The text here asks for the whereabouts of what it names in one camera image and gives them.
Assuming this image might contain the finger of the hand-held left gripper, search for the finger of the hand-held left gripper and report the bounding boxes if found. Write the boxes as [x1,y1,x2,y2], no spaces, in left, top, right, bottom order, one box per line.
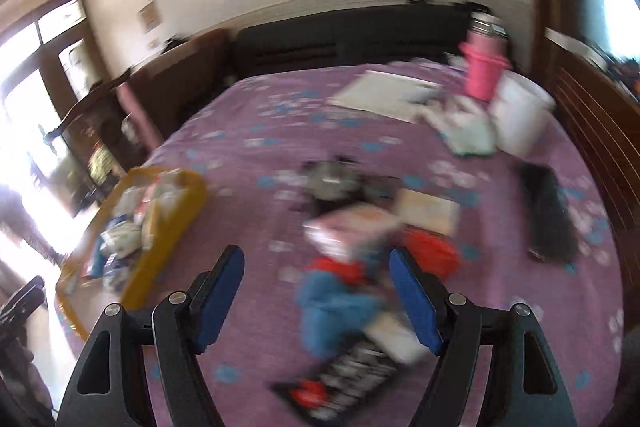
[0,276,47,340]

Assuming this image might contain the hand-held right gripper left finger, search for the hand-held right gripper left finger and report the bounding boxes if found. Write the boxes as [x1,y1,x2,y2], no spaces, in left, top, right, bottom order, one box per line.
[55,244,246,427]

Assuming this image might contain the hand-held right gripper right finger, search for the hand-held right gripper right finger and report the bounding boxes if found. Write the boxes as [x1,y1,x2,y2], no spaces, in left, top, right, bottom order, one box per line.
[389,248,578,427]

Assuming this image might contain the red plastic bag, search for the red plastic bag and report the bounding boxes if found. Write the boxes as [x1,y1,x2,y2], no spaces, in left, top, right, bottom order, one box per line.
[400,229,461,280]

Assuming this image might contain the yellow plastic basket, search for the yellow plastic basket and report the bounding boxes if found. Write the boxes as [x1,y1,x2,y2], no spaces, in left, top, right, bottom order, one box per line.
[54,167,208,343]

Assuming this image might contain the clear wrapped tissue pack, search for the clear wrapped tissue pack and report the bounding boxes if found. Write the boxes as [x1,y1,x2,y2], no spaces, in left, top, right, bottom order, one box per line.
[365,312,431,365]

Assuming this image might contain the blue cloth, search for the blue cloth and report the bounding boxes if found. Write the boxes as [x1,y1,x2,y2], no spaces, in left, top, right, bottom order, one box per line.
[295,264,401,358]

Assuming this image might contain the red cloth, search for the red cloth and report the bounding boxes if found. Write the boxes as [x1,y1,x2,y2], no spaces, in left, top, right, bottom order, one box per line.
[311,256,372,284]

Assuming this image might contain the black printed packet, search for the black printed packet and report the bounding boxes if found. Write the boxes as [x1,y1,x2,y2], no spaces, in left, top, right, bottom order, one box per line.
[270,337,401,425]

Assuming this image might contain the pink tissue pack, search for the pink tissue pack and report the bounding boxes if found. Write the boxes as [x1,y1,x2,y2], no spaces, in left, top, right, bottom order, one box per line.
[302,202,401,258]

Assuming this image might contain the purple floral tablecloth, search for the purple floral tablecloth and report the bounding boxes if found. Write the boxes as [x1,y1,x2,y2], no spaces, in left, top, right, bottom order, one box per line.
[52,57,626,427]

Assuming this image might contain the black smartphone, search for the black smartphone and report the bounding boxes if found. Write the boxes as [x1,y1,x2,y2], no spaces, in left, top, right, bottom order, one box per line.
[517,162,581,265]

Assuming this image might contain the white glove green cuff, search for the white glove green cuff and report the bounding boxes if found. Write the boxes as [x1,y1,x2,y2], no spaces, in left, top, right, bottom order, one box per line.
[417,97,498,158]

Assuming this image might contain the dark wooden chair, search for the dark wooden chair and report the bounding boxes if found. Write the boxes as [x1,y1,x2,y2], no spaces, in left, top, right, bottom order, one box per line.
[45,72,151,208]

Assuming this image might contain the white paper booklet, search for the white paper booklet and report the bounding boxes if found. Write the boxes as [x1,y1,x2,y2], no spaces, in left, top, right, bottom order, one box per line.
[330,69,443,122]

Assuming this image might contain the white plastic jar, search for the white plastic jar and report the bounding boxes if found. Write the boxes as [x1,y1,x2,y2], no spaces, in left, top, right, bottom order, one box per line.
[487,72,557,158]

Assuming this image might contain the pink thermos bottle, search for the pink thermos bottle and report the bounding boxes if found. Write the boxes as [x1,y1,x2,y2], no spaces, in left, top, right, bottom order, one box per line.
[459,11,513,102]

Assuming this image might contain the wooden brick-pattern partition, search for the wooden brick-pattern partition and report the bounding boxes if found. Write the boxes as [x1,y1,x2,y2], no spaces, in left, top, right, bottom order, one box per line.
[520,0,640,248]

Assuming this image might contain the black leather sofa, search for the black leather sofa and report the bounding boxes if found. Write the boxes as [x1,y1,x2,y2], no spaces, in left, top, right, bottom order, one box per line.
[232,2,501,82]

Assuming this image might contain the glass door wooden frame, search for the glass door wooden frame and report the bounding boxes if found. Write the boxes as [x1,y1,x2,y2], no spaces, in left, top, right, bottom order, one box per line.
[0,0,101,258]

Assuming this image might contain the small framed wall picture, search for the small framed wall picture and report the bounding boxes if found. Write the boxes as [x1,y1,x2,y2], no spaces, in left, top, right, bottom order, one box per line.
[139,2,161,30]

